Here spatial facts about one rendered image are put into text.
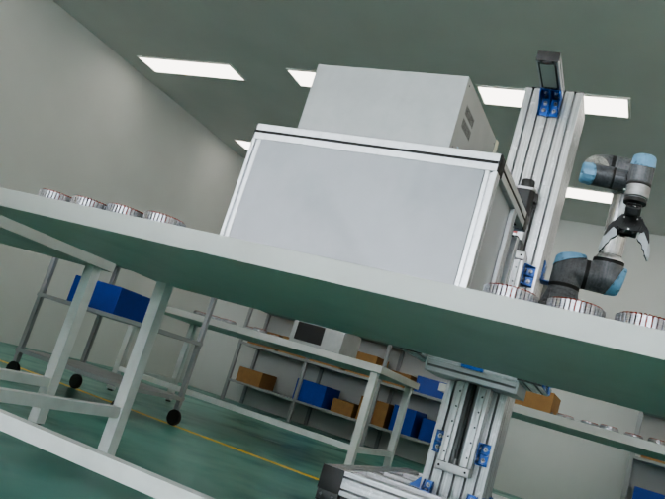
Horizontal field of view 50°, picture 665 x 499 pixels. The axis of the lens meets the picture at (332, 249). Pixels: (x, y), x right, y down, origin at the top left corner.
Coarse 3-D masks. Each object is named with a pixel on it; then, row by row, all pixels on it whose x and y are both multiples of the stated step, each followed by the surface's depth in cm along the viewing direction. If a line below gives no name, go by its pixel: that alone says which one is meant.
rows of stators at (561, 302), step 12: (492, 288) 144; (504, 288) 142; (516, 288) 141; (528, 300) 142; (552, 300) 139; (564, 300) 137; (588, 312) 135; (600, 312) 136; (624, 312) 133; (636, 312) 132; (636, 324) 131; (648, 324) 130; (660, 324) 130
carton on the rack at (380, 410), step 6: (360, 402) 853; (378, 402) 845; (384, 402) 843; (378, 408) 843; (384, 408) 840; (390, 408) 846; (378, 414) 841; (384, 414) 838; (390, 414) 850; (372, 420) 842; (378, 420) 839; (384, 420) 836; (378, 426) 837; (384, 426) 839
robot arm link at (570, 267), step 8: (560, 256) 277; (568, 256) 275; (576, 256) 275; (584, 256) 276; (552, 264) 282; (560, 264) 276; (568, 264) 274; (576, 264) 274; (584, 264) 274; (552, 272) 278; (560, 272) 275; (568, 272) 274; (576, 272) 273; (584, 272) 273; (552, 280) 276; (560, 280) 274; (568, 280) 273; (576, 280) 274; (584, 280) 273; (584, 288) 276
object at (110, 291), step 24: (72, 288) 460; (96, 288) 453; (120, 288) 445; (96, 312) 428; (120, 312) 448; (144, 312) 468; (24, 336) 445; (168, 336) 434; (48, 360) 431; (72, 360) 476; (192, 360) 459; (72, 384) 490; (120, 384) 406; (144, 384) 462
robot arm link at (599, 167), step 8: (592, 160) 267; (600, 160) 266; (608, 160) 276; (584, 168) 245; (592, 168) 244; (600, 168) 243; (608, 168) 243; (616, 168) 243; (584, 176) 245; (592, 176) 244; (600, 176) 243; (608, 176) 242; (592, 184) 246; (600, 184) 244; (608, 184) 243
